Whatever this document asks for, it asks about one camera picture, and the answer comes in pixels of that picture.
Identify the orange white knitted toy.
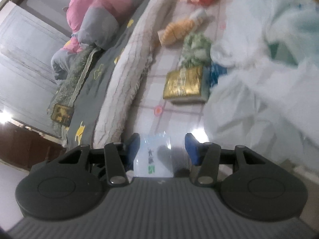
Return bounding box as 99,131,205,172
157,8,208,46

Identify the green floral pillow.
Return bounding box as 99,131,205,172
47,45,103,115

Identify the gold book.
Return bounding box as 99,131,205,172
163,66,210,104

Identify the pink and grey quilt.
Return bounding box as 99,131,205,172
51,0,143,84

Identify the white plaid mattress pad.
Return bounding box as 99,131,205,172
91,0,177,148

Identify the clear plastic packet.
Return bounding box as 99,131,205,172
134,132,174,178

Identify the gold box on bed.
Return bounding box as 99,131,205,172
50,104,74,127

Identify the checked low mattress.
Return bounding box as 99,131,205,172
122,0,250,169

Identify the green white knitted cloth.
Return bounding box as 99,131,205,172
178,32,212,69

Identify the white plastic bag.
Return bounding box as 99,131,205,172
203,0,318,170

